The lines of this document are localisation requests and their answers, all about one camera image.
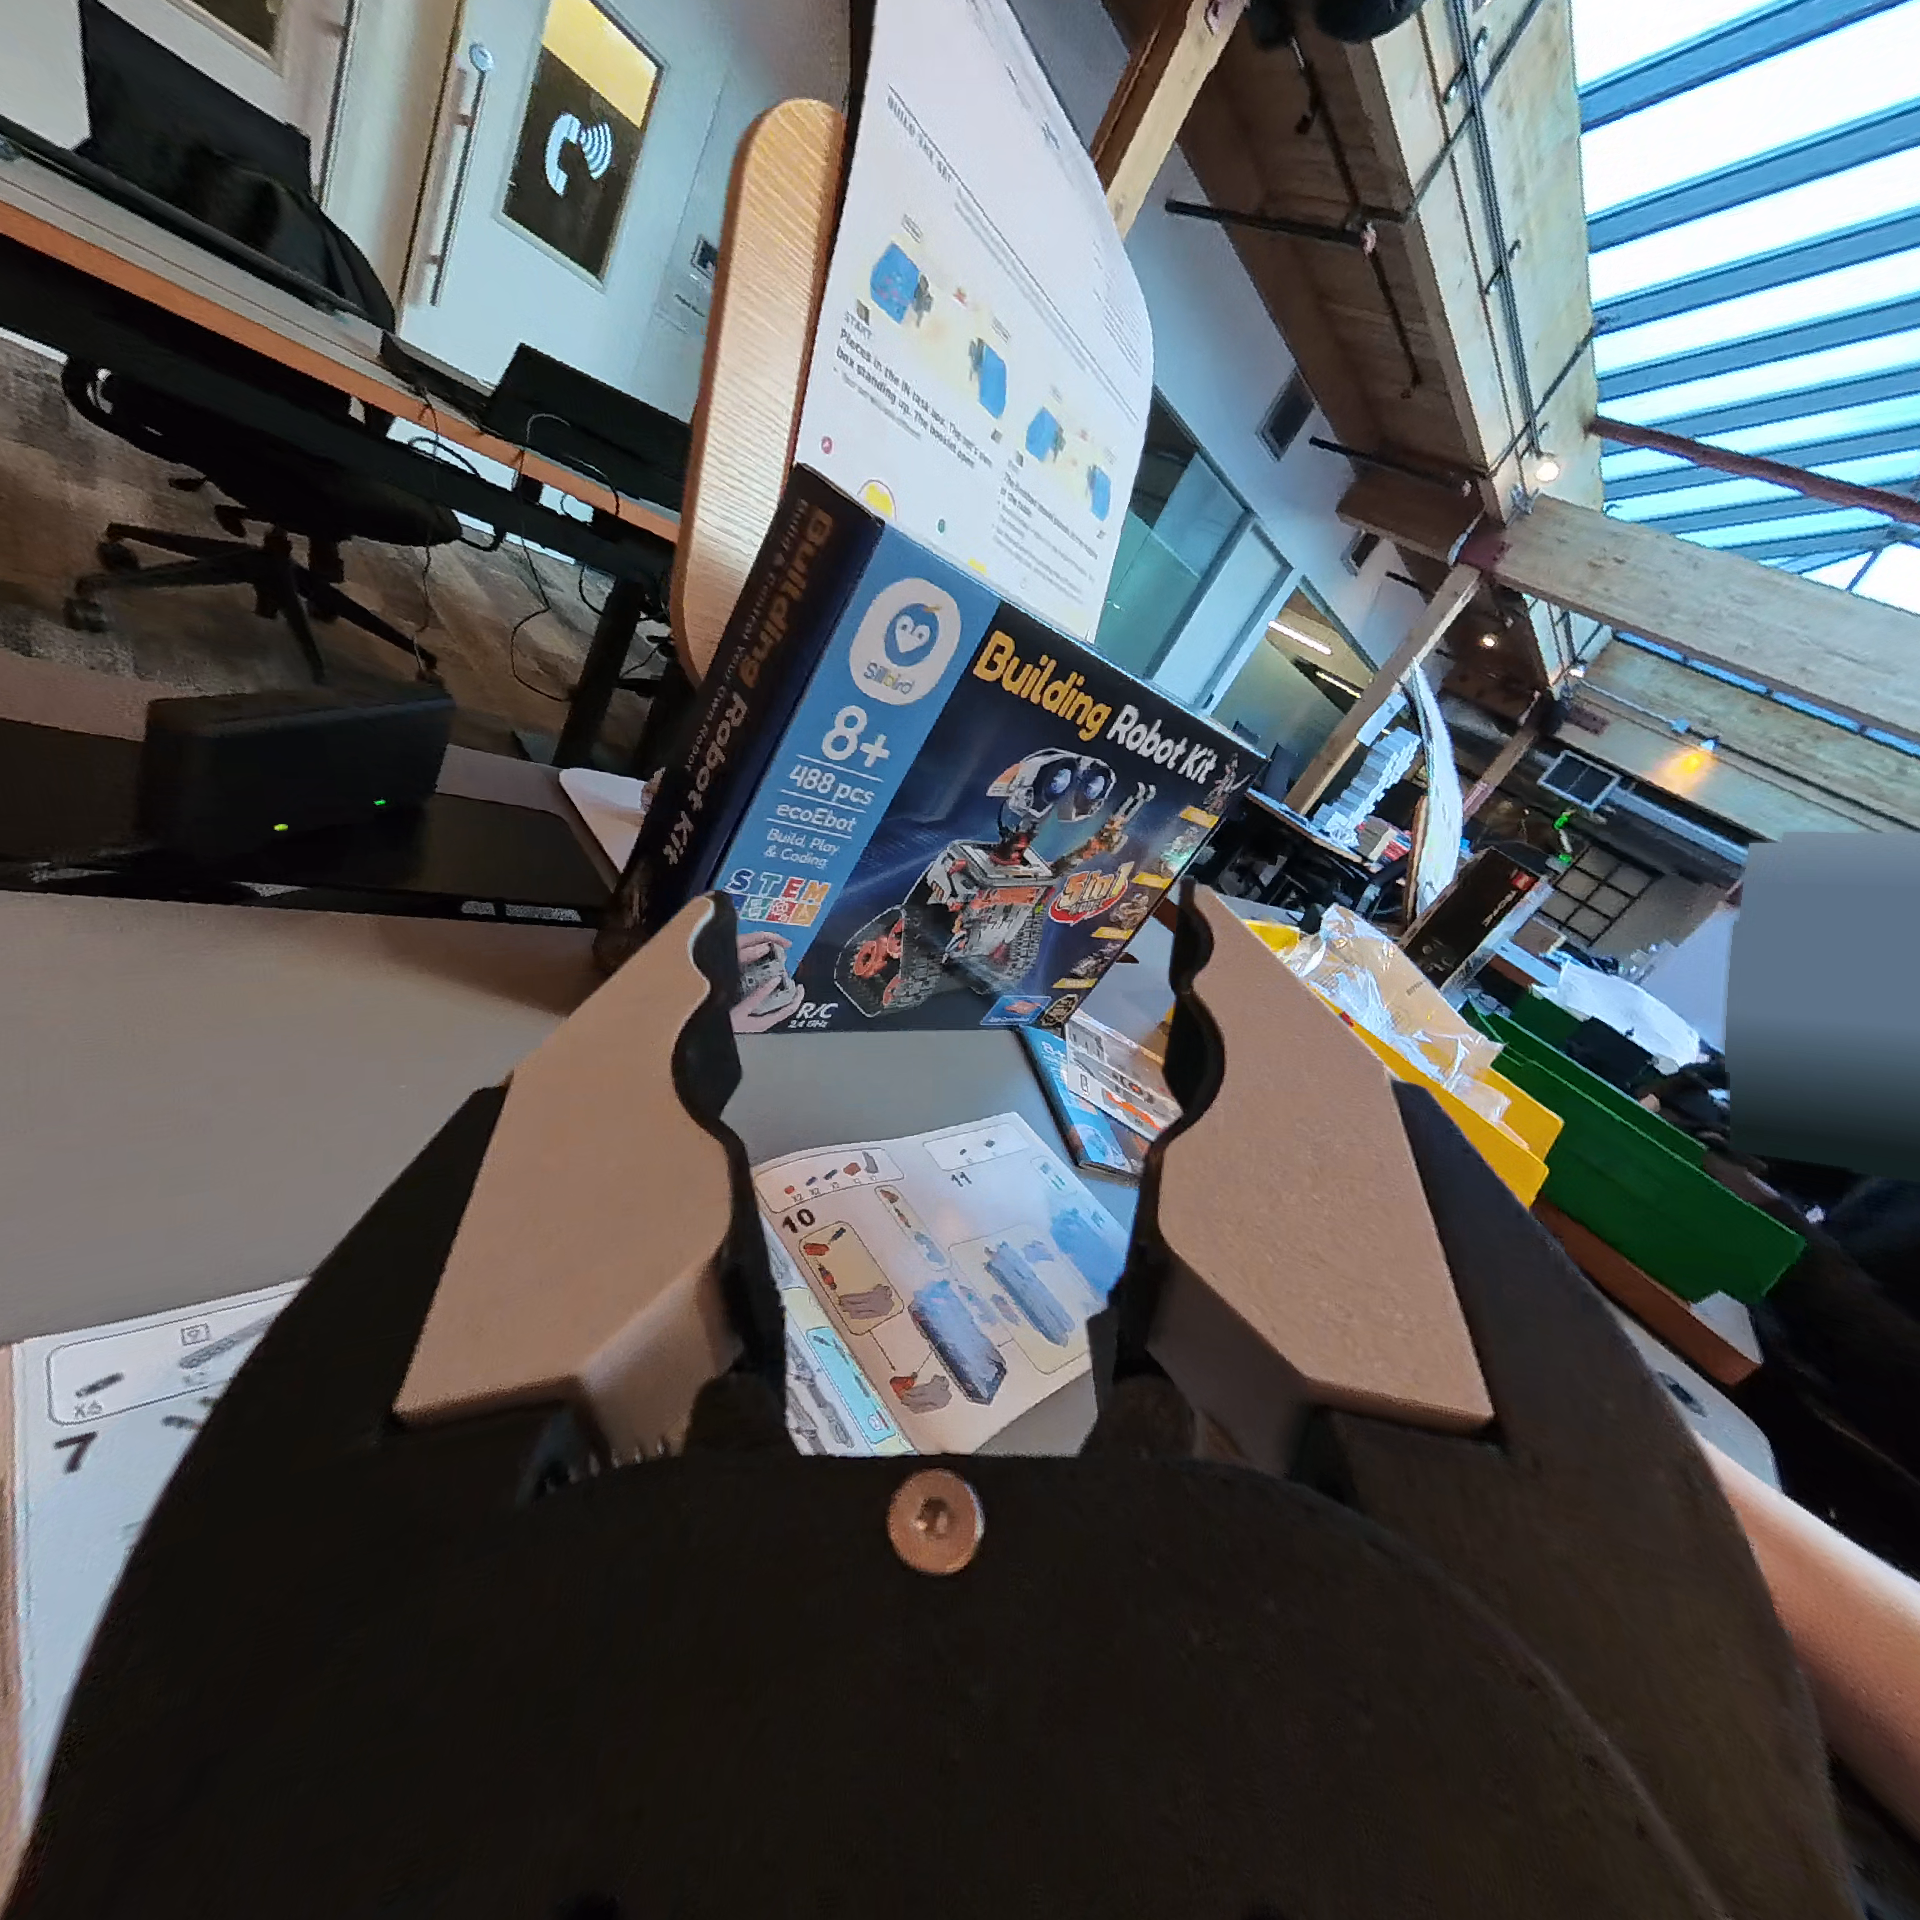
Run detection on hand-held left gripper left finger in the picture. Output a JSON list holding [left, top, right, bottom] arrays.
[[392, 892, 792, 1445]]

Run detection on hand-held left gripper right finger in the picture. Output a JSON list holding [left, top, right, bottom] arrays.
[[1117, 880, 1500, 1469]]

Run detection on person's right forearm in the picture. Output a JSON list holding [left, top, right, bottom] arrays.
[[1702, 1438, 1920, 1853]]

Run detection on grey desk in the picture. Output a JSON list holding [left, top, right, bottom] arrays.
[[0, 889, 1787, 1502]]

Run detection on yellow plastic bin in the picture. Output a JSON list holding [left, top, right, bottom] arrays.
[[1244, 915, 1566, 1213]]

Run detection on clear plastic bags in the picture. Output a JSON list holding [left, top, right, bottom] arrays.
[[1287, 901, 1509, 1087]]

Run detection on blue cover booklet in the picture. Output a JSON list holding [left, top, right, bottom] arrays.
[[1021, 1018, 1189, 1184]]

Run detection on green plastic bins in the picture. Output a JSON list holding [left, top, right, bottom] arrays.
[[1460, 998, 1812, 1303]]

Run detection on open instruction booklet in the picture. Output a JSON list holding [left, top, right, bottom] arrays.
[[0, 1112, 1146, 1803]]

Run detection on wooden tray board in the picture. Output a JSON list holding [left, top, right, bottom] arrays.
[[1528, 1200, 1769, 1388]]

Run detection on thin curved board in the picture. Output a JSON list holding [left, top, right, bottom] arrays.
[[1402, 662, 1468, 923]]

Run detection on blue robot kit box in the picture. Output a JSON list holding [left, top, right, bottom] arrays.
[[598, 461, 1265, 1038]]

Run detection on black router box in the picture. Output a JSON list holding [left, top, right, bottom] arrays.
[[144, 684, 460, 865]]

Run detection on black office chair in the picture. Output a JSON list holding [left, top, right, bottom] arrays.
[[60, 355, 472, 690]]

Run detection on black laptop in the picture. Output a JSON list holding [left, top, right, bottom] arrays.
[[482, 339, 696, 507]]

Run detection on white door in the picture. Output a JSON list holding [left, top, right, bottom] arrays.
[[396, 0, 723, 396]]

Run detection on long wooden table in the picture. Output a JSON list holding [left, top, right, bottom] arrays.
[[0, 119, 696, 772]]

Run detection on white printed sheet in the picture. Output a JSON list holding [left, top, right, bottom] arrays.
[[798, 0, 1160, 645]]

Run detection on black bag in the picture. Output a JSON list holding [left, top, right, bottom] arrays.
[[77, 0, 399, 329]]

